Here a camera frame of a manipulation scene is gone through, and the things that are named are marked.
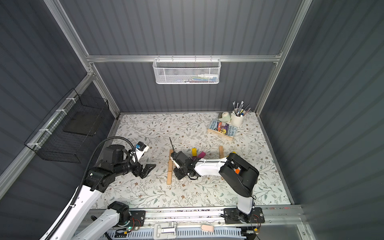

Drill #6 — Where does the magenta block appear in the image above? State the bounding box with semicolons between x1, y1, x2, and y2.
197;152;206;159

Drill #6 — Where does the natural wood block long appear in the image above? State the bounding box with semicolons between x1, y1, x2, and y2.
219;146;224;159

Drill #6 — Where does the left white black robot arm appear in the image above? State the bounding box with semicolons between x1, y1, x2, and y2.
41;138;155;240

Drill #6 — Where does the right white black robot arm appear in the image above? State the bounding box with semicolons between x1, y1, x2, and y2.
171;152;260;216

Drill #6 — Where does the white tape roll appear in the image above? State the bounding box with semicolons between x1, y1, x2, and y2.
218;112;231;123

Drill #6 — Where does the pink eraser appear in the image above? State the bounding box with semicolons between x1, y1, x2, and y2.
201;224;215;233

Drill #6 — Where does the white pen cup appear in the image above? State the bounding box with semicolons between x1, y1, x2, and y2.
230;112;245;128

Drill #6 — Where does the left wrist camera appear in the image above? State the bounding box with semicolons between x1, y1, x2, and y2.
135;142;150;161

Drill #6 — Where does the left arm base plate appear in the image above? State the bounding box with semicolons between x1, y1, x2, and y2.
114;210;146;228

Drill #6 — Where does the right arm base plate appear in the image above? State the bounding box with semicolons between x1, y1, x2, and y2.
221;208;265;224

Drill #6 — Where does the black wire side basket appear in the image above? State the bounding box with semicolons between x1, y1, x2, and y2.
25;91;110;164

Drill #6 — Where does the white wire wall basket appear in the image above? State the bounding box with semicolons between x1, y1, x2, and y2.
153;60;222;85

